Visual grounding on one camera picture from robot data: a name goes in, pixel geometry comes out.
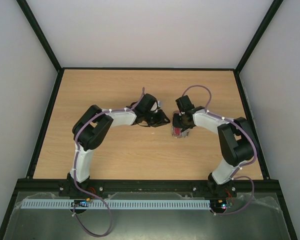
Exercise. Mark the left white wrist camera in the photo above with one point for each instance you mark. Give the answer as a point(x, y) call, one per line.
point(156, 106)

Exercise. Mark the right green circuit board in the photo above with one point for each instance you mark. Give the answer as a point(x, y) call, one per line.
point(219, 206)

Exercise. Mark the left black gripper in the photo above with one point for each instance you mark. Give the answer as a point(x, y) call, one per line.
point(161, 121)

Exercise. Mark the pink translucent sunglasses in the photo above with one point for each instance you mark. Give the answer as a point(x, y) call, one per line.
point(177, 132)

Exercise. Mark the black frame post right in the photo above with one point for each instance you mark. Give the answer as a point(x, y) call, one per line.
point(268, 17)

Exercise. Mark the flag pattern glasses case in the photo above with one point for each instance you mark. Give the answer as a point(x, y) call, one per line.
point(185, 132)

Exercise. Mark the left black circuit board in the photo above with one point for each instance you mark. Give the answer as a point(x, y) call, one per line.
point(81, 203)

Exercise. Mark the black frame post left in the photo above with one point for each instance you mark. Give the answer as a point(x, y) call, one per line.
point(30, 17)

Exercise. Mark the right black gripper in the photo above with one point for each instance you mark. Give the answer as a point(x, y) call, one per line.
point(179, 121)

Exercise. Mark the black frame post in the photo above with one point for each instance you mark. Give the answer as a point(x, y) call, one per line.
point(268, 17)
point(30, 17)

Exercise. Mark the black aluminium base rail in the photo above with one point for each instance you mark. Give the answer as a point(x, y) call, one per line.
point(105, 188)

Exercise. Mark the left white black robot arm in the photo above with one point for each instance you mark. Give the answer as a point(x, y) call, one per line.
point(91, 129)

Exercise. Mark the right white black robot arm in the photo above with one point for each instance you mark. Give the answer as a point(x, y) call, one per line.
point(237, 142)

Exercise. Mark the light blue slotted cable duct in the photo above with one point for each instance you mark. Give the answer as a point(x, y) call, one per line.
point(118, 204)

